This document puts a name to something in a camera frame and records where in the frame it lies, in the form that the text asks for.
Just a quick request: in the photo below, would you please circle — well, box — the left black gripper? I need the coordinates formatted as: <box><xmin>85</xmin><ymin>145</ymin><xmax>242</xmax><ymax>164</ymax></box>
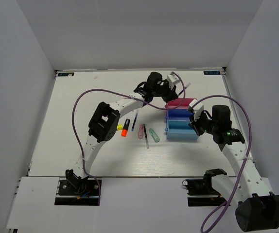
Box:
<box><xmin>153</xmin><ymin>80</ymin><xmax>179</xmax><ymax>103</ymax></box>

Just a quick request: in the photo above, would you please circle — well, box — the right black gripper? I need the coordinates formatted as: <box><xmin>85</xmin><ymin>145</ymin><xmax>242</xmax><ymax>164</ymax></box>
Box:
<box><xmin>189</xmin><ymin>110</ymin><xmax>218</xmax><ymax>136</ymax></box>

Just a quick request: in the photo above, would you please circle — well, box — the blue pen refill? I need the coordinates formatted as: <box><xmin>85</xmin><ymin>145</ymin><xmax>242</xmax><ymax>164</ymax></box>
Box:
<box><xmin>177</xmin><ymin>82</ymin><xmax>191</xmax><ymax>96</ymax></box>
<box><xmin>133</xmin><ymin>109</ymin><xmax>139</xmax><ymax>125</ymax></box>

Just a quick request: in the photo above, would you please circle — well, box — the yellow highlighter marker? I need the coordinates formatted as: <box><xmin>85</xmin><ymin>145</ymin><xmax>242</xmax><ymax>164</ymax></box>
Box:
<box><xmin>117</xmin><ymin>124</ymin><xmax>123</xmax><ymax>131</ymax></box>

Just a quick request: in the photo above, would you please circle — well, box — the green capped black pen refill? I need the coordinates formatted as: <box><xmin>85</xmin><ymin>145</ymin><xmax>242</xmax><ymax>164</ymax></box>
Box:
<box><xmin>143</xmin><ymin>124</ymin><xmax>149</xmax><ymax>149</ymax></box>

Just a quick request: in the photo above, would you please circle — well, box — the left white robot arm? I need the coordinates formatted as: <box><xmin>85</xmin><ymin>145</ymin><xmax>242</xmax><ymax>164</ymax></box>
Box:
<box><xmin>66</xmin><ymin>72</ymin><xmax>183</xmax><ymax>194</ymax></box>

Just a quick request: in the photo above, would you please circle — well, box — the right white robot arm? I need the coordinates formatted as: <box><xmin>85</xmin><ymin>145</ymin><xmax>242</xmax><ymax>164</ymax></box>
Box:
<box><xmin>189</xmin><ymin>103</ymin><xmax>279</xmax><ymax>232</ymax></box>

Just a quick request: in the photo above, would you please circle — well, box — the pink storage bin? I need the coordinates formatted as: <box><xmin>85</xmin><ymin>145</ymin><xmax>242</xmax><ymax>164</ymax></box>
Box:
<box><xmin>164</xmin><ymin>98</ymin><xmax>197</xmax><ymax>109</ymax></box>

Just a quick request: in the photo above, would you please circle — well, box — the dark blue storage bin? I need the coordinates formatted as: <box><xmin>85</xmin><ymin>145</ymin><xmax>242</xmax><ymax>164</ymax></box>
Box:
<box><xmin>165</xmin><ymin>109</ymin><xmax>193</xmax><ymax>121</ymax></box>

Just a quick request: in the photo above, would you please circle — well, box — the light blue storage bin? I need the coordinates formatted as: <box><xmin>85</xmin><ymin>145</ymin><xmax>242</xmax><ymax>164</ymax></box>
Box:
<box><xmin>165</xmin><ymin>119</ymin><xmax>198</xmax><ymax>141</ymax></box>

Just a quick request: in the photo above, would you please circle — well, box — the pink correction tape case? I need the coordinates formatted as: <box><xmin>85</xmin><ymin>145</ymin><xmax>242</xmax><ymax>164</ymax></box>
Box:
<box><xmin>138</xmin><ymin>124</ymin><xmax>144</xmax><ymax>139</ymax></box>

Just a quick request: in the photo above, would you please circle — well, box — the green correction tape case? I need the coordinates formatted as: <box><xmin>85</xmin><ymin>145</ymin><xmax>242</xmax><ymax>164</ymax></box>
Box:
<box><xmin>149</xmin><ymin>128</ymin><xmax>160</xmax><ymax>143</ymax></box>

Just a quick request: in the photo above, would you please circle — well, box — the orange highlighter marker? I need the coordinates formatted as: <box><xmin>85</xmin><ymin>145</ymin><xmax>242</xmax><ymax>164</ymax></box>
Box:
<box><xmin>121</xmin><ymin>118</ymin><xmax>130</xmax><ymax>137</ymax></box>

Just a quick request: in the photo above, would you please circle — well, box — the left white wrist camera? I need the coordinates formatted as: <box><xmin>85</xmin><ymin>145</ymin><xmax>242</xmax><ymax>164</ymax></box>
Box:
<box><xmin>166</xmin><ymin>73</ymin><xmax>180</xmax><ymax>90</ymax></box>

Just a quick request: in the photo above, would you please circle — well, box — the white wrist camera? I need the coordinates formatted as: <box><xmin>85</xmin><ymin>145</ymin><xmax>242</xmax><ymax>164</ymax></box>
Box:
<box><xmin>166</xmin><ymin>73</ymin><xmax>180</xmax><ymax>90</ymax></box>
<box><xmin>188</xmin><ymin>99</ymin><xmax>204</xmax><ymax>121</ymax></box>

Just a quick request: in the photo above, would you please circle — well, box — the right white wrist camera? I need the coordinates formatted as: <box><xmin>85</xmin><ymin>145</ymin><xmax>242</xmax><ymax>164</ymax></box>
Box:
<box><xmin>188</xmin><ymin>99</ymin><xmax>204</xmax><ymax>121</ymax></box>

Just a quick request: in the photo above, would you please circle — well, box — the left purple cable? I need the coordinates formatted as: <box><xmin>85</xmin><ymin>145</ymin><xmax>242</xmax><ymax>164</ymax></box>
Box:
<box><xmin>72</xmin><ymin>71</ymin><xmax>186</xmax><ymax>206</ymax></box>

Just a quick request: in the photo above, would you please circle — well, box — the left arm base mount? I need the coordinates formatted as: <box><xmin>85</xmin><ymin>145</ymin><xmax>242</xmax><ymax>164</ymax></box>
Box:
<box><xmin>54</xmin><ymin>179</ymin><xmax>102</xmax><ymax>206</ymax></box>

